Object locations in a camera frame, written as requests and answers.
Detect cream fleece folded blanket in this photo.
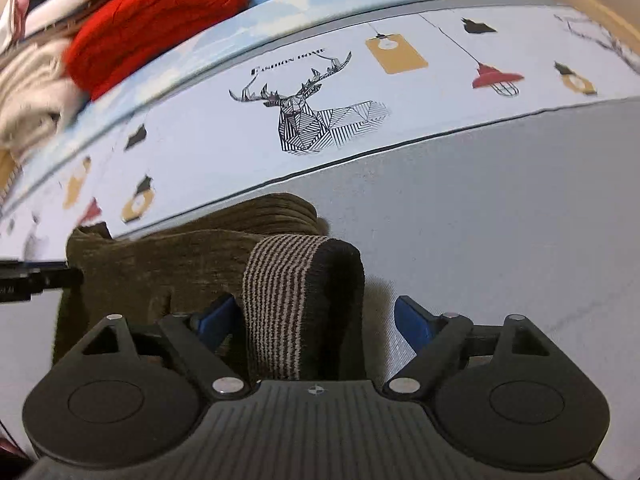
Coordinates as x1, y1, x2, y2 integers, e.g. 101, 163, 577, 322
0, 40, 83, 161

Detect red knitted folded blanket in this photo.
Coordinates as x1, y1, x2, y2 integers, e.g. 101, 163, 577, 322
65, 0, 251, 102

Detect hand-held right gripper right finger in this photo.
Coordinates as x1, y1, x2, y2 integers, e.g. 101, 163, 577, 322
382, 296, 553, 403

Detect wooden bed frame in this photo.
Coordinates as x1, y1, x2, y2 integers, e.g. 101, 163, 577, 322
500, 0, 640, 63

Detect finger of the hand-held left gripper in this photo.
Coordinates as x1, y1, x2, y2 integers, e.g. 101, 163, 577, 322
0, 259, 85, 305

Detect deer printed white mat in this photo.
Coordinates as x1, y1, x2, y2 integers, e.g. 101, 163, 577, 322
0, 2, 640, 281

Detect dark olive corduroy pants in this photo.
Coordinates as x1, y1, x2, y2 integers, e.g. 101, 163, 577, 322
52, 192, 366, 386

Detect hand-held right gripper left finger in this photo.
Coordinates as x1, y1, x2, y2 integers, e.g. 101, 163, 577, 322
80, 294, 251, 403

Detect blue cloud printed sheet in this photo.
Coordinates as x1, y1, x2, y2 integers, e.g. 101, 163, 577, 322
0, 0, 557, 196

